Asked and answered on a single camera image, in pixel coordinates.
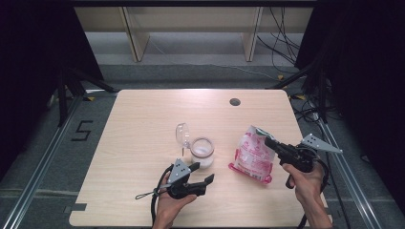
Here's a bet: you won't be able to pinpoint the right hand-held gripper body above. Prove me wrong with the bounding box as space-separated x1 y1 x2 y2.
274 133 344 174

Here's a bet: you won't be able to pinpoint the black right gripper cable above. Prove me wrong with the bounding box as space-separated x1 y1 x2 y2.
296 157 330 229

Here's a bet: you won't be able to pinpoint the black cable bundle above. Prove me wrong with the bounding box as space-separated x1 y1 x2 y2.
256 7 304 74

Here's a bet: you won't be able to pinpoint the black curtain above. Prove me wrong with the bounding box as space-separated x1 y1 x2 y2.
294 0 405 204
0 0 104 179

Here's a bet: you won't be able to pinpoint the black metal stand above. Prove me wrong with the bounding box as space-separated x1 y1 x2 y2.
56 67 119 128
266 58 330 124

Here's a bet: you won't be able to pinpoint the grey strap loop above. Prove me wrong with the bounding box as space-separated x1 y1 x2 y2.
135 187 173 200

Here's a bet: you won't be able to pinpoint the black floor cables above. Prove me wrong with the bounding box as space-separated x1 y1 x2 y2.
288 94 323 123

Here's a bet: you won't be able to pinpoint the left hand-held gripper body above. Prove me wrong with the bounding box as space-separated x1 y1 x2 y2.
164 157 208 201

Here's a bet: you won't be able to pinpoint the person's left hand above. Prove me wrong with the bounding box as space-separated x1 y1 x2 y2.
155 190 197 222

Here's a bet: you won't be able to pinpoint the glass jar with beige lid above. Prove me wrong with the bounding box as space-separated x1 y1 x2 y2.
175 122 216 170

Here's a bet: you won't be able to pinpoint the metal floor rail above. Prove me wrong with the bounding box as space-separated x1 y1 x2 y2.
318 119 405 229
0 94 84 229

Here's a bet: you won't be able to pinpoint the white plastic bag pink print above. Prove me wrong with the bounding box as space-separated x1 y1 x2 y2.
227 124 277 185

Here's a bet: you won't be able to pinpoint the person's right hand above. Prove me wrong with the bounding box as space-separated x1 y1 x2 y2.
282 161 327 208

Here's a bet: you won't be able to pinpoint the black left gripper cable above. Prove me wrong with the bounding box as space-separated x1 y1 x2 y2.
150 164 175 227

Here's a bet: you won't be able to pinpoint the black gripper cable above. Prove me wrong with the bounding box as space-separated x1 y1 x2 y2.
150 164 175 227
296 157 330 229

